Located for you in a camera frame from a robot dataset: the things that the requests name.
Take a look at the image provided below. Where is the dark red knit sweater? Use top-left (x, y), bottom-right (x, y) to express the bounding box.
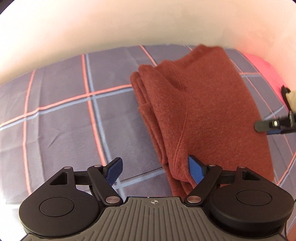
top-left (130, 45), bottom-right (274, 198)

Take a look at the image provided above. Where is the pink pillow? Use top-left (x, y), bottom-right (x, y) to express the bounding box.
top-left (239, 53), bottom-right (288, 110)

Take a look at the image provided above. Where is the blue plaid bed sheet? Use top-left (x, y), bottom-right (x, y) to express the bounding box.
top-left (1, 45), bottom-right (295, 208)

